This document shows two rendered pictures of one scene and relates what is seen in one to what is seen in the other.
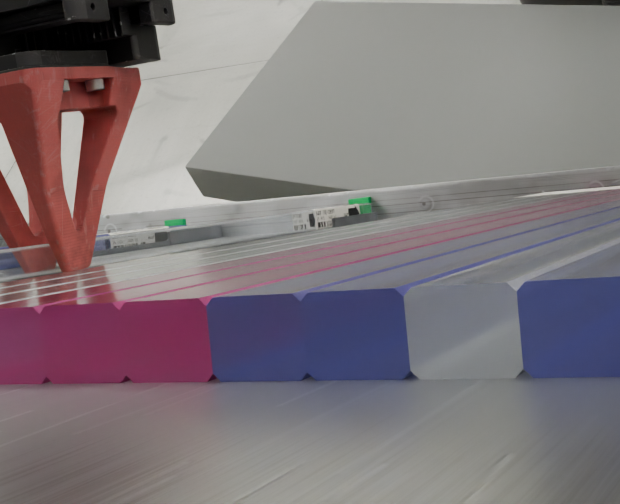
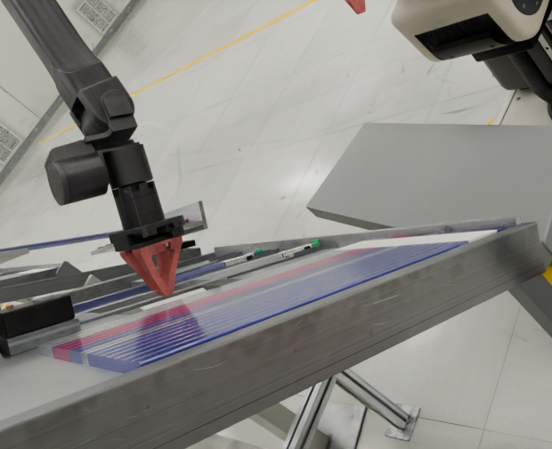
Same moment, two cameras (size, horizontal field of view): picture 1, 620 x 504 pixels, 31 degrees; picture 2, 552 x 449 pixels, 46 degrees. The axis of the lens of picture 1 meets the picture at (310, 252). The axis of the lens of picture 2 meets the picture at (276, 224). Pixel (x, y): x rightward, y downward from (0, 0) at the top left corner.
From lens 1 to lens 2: 0.52 m
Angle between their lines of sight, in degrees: 24
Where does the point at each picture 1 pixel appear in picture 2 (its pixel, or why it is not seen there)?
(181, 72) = (379, 118)
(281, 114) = (341, 181)
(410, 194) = (329, 238)
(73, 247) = (165, 289)
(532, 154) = (418, 201)
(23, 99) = (140, 256)
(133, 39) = (172, 232)
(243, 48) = (408, 102)
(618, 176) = (388, 233)
